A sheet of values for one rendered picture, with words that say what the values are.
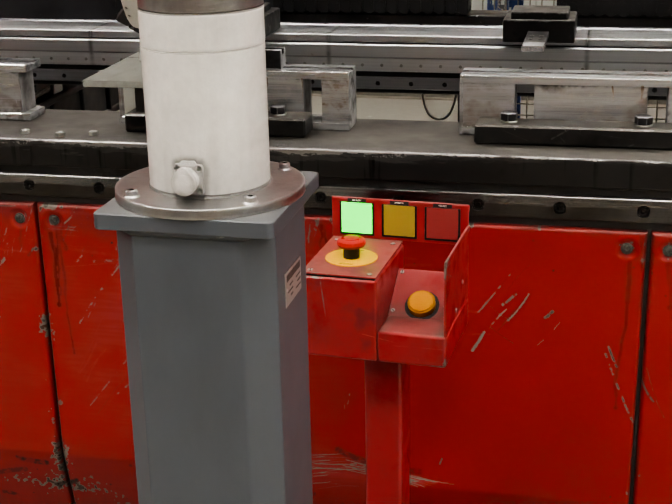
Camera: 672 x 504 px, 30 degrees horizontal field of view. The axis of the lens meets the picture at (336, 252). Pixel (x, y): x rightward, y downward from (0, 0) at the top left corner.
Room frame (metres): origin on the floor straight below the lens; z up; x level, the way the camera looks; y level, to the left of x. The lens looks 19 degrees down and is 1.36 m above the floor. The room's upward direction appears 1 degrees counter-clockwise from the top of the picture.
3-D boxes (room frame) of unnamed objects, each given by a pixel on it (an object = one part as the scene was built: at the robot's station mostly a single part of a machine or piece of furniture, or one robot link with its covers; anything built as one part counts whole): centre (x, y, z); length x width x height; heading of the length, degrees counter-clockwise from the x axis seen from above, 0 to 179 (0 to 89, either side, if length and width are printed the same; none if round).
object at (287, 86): (2.03, 0.16, 0.92); 0.39 x 0.06 x 0.10; 77
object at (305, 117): (1.98, 0.19, 0.89); 0.30 x 0.05 x 0.03; 77
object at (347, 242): (1.62, -0.02, 0.79); 0.04 x 0.04 x 0.04
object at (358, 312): (1.62, -0.07, 0.75); 0.20 x 0.16 x 0.18; 73
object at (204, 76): (1.21, 0.12, 1.09); 0.19 x 0.19 x 0.18
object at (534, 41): (2.08, -0.34, 1.01); 0.26 x 0.12 x 0.05; 167
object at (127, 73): (1.90, 0.24, 1.00); 0.26 x 0.18 x 0.01; 167
